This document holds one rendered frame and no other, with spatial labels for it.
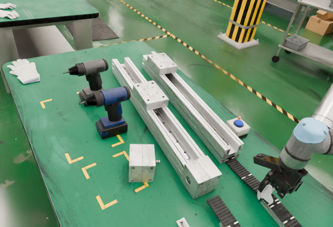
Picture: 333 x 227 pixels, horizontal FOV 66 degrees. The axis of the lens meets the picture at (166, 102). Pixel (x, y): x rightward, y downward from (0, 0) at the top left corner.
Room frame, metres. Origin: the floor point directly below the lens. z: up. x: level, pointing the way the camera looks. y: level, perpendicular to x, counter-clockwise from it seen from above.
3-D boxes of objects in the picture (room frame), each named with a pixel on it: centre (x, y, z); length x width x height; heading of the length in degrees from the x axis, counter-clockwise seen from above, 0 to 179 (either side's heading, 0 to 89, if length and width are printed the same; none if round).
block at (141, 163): (0.61, 0.04, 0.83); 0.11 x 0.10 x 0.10; 101
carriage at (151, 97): (0.96, 0.08, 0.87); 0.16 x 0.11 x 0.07; 33
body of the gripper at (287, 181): (0.55, -0.41, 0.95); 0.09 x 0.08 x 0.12; 33
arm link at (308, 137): (0.55, -0.41, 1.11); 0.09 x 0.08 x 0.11; 93
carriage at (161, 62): (1.27, 0.06, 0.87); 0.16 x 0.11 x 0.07; 33
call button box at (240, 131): (0.89, -0.33, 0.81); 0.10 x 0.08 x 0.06; 123
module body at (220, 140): (1.06, -0.08, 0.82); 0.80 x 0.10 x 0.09; 33
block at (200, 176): (0.59, -0.17, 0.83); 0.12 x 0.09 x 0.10; 123
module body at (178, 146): (0.96, 0.08, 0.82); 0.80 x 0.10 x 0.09; 33
